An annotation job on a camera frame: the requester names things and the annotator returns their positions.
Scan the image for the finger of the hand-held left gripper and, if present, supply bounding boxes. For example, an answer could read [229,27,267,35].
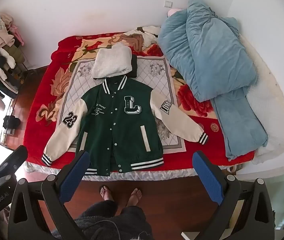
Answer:
[0,145,29,193]

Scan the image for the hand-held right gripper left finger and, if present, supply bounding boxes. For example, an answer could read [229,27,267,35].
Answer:
[7,150,90,240]

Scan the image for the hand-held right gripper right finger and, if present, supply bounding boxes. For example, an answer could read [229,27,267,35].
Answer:
[192,150,275,240]

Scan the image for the green and cream varsity jacket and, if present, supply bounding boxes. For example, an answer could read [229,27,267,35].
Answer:
[42,75,209,177]

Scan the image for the white and brown clothes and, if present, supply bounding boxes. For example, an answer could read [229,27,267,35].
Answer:
[121,26,161,53]

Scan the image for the black shoes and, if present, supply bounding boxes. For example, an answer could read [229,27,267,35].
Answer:
[3,116,21,130]

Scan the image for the person's left foot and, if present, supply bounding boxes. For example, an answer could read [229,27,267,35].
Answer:
[99,185,114,202]

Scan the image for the person's foot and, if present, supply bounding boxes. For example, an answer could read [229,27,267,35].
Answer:
[99,185,114,202]
[126,187,142,208]

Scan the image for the red floral blanket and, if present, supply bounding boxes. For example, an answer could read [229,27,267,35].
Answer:
[23,31,255,180]

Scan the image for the person's dark fleece pants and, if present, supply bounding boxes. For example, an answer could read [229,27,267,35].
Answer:
[52,199,155,240]

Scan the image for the person's right foot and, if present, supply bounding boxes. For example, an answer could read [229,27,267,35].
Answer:
[126,187,142,208]

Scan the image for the white bed sheet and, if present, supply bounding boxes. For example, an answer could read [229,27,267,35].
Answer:
[228,35,284,165]

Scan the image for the light blue quilt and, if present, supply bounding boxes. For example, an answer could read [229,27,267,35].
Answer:
[158,0,268,161]

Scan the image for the folded grey fleece sweater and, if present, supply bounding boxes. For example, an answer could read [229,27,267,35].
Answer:
[91,44,132,79]

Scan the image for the folded black garment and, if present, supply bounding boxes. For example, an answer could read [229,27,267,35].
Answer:
[129,54,139,78]

